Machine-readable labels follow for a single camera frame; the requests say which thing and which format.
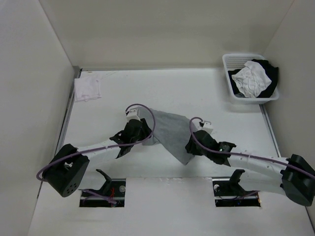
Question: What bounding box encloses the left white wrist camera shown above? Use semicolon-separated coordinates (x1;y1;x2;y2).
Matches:
125;107;141;122

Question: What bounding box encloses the grey tank top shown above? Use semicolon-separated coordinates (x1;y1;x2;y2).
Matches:
138;107;194;165

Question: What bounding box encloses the left metal table rail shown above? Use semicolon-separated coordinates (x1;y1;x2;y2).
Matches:
54;66;82;155

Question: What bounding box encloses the folded white tank top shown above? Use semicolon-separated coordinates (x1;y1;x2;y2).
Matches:
74;76;102;102

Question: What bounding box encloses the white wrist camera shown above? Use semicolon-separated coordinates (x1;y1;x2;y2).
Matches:
199;120;214;134
125;107;141;122

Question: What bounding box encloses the white tank top in basket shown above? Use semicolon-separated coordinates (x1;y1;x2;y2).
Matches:
228;60;272;98

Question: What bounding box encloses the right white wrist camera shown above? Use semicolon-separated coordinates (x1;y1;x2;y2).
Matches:
199;120;214;134

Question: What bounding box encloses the black tank top in basket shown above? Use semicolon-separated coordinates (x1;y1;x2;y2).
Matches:
227;58;280;98

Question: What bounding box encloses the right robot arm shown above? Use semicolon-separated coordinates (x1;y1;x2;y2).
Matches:
185;130;315;207

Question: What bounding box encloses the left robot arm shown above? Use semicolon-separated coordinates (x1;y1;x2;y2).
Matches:
37;118;154;201

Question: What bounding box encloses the white plastic laundry basket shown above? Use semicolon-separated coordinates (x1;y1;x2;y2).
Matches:
222;53;280;105

